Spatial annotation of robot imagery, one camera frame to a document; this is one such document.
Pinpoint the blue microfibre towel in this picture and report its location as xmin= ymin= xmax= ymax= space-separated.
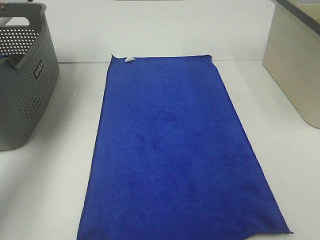
xmin=76 ymin=55 xmax=290 ymax=240

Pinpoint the grey perforated plastic basket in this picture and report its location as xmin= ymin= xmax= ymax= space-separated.
xmin=0 ymin=2 xmax=60 ymax=151

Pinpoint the beige storage bin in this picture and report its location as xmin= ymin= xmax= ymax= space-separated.
xmin=262 ymin=0 xmax=320 ymax=128

